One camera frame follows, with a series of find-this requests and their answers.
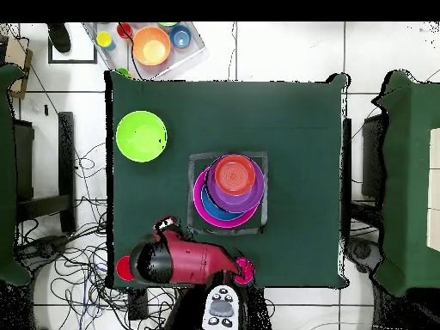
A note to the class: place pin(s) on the black floor device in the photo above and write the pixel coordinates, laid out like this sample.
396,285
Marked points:
361,251
44,248

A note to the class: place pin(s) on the clear plastic tray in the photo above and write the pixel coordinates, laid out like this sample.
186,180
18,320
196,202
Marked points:
118,56

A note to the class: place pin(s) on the large green bowl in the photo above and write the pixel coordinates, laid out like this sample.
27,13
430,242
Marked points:
141,136

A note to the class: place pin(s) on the black table leg frame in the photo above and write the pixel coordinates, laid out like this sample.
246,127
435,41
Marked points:
369,154
66,154

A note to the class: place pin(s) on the large blue bowl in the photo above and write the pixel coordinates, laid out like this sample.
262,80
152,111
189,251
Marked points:
213,209

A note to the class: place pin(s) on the beige box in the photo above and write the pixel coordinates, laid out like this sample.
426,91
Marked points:
433,189

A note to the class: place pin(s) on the large pink bowl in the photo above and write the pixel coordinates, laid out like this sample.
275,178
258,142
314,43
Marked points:
197,202

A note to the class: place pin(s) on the yellow cup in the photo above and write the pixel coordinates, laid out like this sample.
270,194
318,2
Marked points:
103,39

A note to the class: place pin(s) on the large orange bowl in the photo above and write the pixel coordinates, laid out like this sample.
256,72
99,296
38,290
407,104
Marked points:
151,46

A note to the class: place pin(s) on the black floor tape frame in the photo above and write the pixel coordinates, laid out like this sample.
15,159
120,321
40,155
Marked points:
72,62

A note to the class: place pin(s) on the person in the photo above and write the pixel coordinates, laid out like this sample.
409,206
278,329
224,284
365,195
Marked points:
59,37

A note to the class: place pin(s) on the brown cardboard box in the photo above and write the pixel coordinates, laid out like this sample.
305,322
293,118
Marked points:
19,58

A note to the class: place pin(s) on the orange ribbed bowl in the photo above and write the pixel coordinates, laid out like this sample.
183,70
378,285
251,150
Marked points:
235,175

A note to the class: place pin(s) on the purple bowl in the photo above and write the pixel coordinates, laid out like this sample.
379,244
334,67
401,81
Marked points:
237,202

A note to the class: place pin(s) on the dark green table cloth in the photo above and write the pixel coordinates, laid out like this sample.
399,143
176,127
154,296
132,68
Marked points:
223,99

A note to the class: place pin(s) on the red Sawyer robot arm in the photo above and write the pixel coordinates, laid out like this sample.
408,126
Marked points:
192,261

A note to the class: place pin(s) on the red cup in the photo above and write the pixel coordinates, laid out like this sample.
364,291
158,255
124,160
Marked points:
123,268
124,31

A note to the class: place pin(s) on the green cup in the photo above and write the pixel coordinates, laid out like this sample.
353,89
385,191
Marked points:
123,72

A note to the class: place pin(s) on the green covered side table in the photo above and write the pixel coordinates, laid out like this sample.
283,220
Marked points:
7,172
409,172

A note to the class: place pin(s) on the blue cup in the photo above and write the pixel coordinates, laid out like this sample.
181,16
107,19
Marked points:
181,37

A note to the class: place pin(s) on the pink cup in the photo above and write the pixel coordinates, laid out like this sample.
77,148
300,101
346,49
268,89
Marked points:
248,270

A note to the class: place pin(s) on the black power strip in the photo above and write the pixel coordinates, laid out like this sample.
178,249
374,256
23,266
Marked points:
137,304

